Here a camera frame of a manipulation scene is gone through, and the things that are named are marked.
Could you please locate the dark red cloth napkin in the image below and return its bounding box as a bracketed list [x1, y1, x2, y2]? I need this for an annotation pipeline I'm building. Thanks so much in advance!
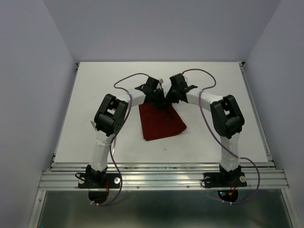
[139, 103, 187, 141]

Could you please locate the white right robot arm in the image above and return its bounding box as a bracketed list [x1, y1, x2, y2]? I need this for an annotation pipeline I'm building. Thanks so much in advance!
[166, 74, 245, 185]

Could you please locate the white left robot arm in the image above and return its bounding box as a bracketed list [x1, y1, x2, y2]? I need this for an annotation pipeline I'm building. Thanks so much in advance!
[85, 76, 165, 187]

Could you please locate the silver metal spoon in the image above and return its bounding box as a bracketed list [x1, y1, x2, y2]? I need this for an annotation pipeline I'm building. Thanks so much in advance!
[111, 139, 116, 157]

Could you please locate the aluminium right side rail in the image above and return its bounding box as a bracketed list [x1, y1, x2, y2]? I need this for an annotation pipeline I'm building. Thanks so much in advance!
[238, 62, 276, 169]

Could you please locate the aluminium front frame rail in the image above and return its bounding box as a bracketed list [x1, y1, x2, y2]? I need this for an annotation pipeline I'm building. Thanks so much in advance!
[38, 161, 289, 191]

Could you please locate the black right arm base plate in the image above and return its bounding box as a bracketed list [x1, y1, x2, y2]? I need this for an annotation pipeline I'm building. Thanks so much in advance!
[200, 172, 247, 189]

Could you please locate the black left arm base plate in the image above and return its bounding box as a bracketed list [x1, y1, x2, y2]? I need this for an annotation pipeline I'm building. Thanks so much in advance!
[75, 172, 122, 189]

